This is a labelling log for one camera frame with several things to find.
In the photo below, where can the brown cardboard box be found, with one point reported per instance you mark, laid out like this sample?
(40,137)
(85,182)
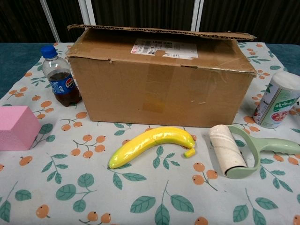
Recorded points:
(159,93)

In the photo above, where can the yellow toy banana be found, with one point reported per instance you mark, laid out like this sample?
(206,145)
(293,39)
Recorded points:
(145,145)

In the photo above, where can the floral leaf print tablecloth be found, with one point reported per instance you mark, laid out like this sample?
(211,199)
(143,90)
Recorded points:
(140,199)

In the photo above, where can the cola bottle with blue cap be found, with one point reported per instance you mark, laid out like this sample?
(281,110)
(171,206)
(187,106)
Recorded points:
(61,82)

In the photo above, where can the black pleated curtain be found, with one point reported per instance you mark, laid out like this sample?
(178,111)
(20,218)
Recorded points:
(140,11)

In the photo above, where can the white green labelled can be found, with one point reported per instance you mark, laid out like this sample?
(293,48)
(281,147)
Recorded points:
(276,105)

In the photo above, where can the pink foam block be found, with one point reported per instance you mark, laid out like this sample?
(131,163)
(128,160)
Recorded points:
(16,126)

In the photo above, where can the teal table cover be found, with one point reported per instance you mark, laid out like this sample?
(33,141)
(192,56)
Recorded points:
(14,61)

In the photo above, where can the white frame post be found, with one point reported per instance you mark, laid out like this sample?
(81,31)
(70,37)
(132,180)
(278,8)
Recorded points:
(86,11)
(197,14)

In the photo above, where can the thin grey frame rail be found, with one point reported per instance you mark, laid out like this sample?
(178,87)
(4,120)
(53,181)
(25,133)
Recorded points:
(49,22)

